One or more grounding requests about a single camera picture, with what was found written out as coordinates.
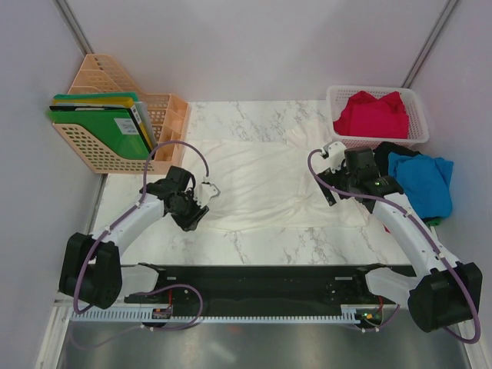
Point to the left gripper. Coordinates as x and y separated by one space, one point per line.
191 223

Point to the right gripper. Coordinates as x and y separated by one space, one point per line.
330 178

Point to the white t shirt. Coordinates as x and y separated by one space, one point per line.
268 184

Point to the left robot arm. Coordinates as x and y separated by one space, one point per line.
91 271

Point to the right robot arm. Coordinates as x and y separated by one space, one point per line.
444 291

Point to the black t shirt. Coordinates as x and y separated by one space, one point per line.
382 151

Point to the red t shirt in basket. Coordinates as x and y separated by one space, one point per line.
370 117

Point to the blue t shirt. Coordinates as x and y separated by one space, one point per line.
426 183

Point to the white plastic basket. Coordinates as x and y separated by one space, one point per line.
337 97

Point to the peach plastic file organizer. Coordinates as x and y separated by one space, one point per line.
114 126

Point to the green file folder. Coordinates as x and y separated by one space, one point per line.
104 130

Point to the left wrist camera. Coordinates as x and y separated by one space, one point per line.
204 192

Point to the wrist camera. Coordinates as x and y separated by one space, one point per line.
334 153
204 192

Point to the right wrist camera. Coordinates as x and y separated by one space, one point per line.
334 153

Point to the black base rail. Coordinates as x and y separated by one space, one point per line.
261 290

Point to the white slotted cable duct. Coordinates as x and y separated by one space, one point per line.
151 315

